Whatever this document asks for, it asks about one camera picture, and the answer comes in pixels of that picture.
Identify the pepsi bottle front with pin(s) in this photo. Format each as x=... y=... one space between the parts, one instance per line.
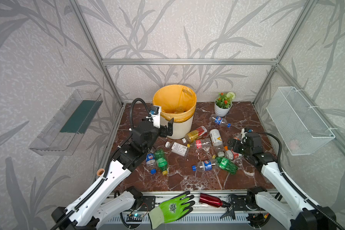
x=207 y=165

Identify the small clay pot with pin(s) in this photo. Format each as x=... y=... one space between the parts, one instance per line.
x=100 y=172

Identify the left circuit board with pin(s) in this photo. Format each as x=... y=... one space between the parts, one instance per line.
x=135 y=217

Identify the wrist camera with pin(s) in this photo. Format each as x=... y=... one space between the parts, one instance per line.
x=155 y=115
x=244 y=131

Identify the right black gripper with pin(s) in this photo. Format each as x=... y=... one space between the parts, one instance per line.
x=235 y=144

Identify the red cap clear bottle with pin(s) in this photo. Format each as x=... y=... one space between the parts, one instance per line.
x=231 y=155

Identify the blue label bottle near plant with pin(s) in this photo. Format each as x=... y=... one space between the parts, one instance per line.
x=219 y=120

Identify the white label clear bottle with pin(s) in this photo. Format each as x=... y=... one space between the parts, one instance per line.
x=217 y=142

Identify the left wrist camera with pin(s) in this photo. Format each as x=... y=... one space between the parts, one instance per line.
x=155 y=115

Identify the potted artificial plant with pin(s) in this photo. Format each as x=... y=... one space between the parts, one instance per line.
x=224 y=103

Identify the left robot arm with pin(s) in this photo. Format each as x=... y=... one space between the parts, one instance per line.
x=90 y=211

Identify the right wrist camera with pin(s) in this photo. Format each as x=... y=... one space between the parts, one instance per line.
x=244 y=131

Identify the white ribbed trash bin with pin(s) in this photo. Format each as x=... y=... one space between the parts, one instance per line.
x=182 y=124

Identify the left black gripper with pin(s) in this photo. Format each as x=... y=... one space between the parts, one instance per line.
x=164 y=130

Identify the green bottle yellow cap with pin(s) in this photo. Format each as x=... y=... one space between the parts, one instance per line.
x=161 y=161

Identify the green sprite bottle right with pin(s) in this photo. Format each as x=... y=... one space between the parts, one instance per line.
x=226 y=165

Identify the black clamp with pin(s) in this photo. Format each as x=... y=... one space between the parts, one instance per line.
x=230 y=212

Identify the circuit board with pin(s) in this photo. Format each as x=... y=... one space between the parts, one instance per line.
x=135 y=217
x=257 y=221

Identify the white wire mesh basket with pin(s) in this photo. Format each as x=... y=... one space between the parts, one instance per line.
x=298 y=123

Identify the clear acrylic wall shelf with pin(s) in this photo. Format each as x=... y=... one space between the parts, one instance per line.
x=64 y=132

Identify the pepsi bottle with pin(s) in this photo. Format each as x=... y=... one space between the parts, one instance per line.
x=151 y=163
x=177 y=148
x=207 y=165

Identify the pink label clear bottle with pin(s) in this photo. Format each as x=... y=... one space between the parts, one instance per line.
x=204 y=144

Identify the right circuit board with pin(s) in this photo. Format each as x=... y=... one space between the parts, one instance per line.
x=257 y=221

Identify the yellow red label bottle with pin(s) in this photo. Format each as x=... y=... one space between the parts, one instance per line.
x=194 y=135

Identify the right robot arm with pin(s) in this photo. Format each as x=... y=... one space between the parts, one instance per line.
x=301 y=211

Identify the green work glove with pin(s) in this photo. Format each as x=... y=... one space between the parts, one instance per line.
x=171 y=210

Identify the red spray bottle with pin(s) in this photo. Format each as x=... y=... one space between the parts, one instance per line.
x=213 y=201

